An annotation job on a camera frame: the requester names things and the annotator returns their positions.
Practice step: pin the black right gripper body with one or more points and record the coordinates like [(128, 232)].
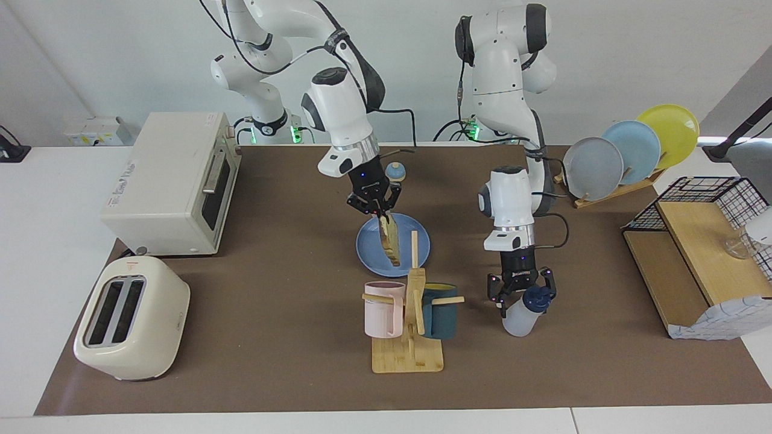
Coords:
[(371, 184)]

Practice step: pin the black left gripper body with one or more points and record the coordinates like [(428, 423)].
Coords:
[(518, 265)]

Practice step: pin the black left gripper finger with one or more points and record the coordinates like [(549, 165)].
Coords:
[(551, 289), (501, 306)]

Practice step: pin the translucent seasoning bottle blue cap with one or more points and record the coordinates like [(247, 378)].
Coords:
[(518, 319)]

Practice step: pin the toasted bread slice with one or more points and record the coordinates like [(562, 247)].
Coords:
[(391, 241)]

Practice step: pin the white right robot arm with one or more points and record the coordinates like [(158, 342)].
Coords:
[(338, 102)]

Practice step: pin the blue round plate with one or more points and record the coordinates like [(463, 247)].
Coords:
[(371, 247)]

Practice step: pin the wooden plate rack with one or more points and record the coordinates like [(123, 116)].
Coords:
[(609, 196)]

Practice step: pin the pale grey plate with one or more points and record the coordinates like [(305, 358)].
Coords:
[(591, 169)]

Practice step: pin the light blue plate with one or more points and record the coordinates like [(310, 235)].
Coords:
[(639, 144)]

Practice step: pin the yellow plate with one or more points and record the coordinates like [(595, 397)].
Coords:
[(675, 129)]

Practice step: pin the small blue call bell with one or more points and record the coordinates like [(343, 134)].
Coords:
[(398, 173)]

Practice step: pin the dark teal mug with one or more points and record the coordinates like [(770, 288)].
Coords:
[(441, 316)]

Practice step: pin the pink mug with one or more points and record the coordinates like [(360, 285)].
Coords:
[(381, 313)]

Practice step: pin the wooden mug rack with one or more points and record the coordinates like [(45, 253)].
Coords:
[(407, 358)]

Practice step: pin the brown table mat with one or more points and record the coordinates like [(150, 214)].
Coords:
[(289, 301)]

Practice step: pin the white blue patterned cloth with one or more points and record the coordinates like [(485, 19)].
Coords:
[(724, 319)]

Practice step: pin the clear glass cup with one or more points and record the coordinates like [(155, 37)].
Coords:
[(739, 248)]

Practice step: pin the white toaster oven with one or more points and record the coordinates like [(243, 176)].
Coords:
[(163, 181)]

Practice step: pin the grey rounded object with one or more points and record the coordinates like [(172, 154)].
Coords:
[(754, 166)]

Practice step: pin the cream two-slot toaster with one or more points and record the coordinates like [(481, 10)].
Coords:
[(157, 325)]

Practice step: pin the small black clamp base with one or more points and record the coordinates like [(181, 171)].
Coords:
[(12, 154)]

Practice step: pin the white wall socket box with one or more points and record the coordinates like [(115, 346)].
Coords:
[(96, 131)]

